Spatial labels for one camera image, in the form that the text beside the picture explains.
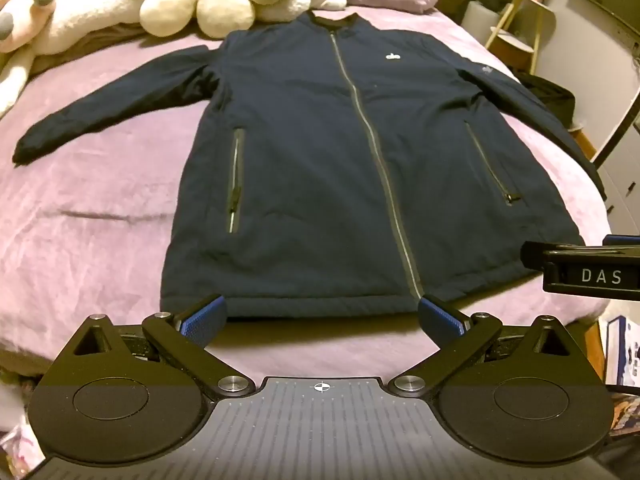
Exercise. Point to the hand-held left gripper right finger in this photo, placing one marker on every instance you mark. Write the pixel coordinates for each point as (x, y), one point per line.
(441, 321)

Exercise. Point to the white drawer cabinet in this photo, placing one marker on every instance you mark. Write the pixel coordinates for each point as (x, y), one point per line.
(622, 185)

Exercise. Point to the printed cardboard box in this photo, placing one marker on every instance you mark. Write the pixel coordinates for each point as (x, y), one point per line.
(622, 345)

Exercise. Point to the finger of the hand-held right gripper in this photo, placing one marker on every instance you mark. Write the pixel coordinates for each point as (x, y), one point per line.
(537, 252)
(622, 240)

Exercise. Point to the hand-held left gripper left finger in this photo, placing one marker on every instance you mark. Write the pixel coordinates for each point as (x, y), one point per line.
(204, 321)

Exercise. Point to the black bag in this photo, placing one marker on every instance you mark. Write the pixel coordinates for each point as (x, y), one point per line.
(547, 97)

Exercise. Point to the yellow-legged side table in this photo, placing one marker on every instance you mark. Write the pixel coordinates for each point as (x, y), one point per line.
(520, 15)

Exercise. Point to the navy zip jacket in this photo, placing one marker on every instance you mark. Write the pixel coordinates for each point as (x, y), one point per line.
(320, 160)

